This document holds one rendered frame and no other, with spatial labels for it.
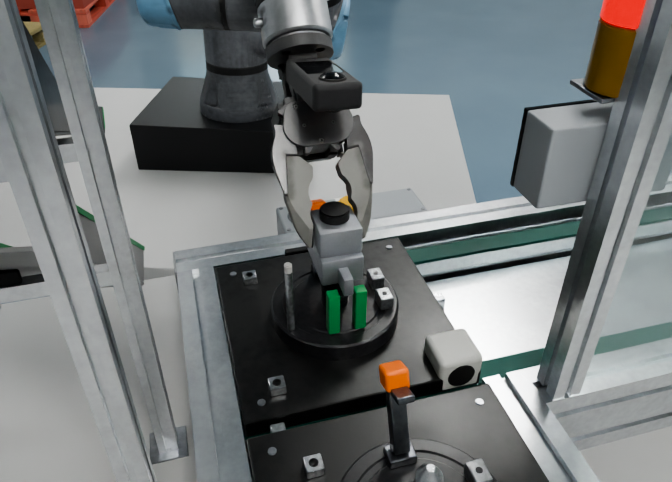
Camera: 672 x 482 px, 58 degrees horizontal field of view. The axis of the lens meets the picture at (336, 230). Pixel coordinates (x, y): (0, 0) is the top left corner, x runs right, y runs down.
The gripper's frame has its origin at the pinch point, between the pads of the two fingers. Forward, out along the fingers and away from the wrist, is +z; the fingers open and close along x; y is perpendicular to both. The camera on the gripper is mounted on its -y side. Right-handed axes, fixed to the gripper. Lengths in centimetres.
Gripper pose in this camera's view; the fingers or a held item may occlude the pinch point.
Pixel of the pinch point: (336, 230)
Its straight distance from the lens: 60.5
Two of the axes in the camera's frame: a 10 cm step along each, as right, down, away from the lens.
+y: -2.1, 1.1, 9.7
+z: 1.8, 9.8, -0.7
